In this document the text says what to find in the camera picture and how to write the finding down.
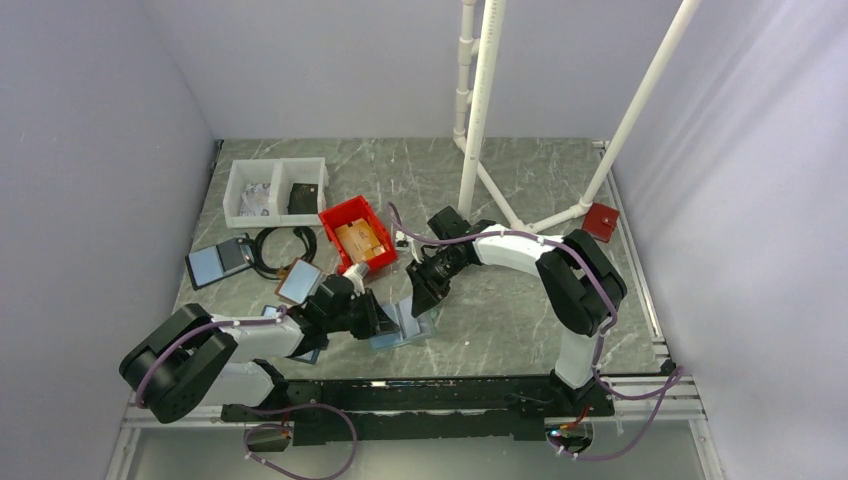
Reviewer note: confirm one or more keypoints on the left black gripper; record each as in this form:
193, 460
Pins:
376, 319

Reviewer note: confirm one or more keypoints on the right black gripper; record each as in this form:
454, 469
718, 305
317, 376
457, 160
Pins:
426, 291

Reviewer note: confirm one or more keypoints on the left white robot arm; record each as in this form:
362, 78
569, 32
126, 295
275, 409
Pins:
196, 359

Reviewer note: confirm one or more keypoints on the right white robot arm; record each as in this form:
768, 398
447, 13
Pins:
583, 287

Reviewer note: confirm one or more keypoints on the navy blue card holder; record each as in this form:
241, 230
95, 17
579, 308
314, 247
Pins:
286, 339

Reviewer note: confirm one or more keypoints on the brown boxes in red bin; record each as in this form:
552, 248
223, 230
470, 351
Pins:
359, 241

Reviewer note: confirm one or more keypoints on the red plastic bin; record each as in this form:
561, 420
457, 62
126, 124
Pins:
349, 211

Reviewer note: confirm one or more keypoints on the black wallet in bin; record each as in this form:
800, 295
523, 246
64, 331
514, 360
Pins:
303, 199

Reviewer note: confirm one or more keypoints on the white two-compartment bin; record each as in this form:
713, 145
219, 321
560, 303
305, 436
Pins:
281, 173

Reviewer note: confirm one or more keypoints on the red leather wallet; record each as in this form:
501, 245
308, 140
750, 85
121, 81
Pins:
600, 222

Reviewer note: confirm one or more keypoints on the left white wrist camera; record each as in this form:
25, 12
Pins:
357, 274

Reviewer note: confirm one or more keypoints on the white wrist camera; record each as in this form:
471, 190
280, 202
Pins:
357, 274
402, 242

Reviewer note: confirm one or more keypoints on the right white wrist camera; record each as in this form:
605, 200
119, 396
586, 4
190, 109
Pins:
402, 242

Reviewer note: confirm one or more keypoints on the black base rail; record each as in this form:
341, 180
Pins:
516, 406

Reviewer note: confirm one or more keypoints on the white PVC pipe frame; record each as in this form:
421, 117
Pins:
558, 69

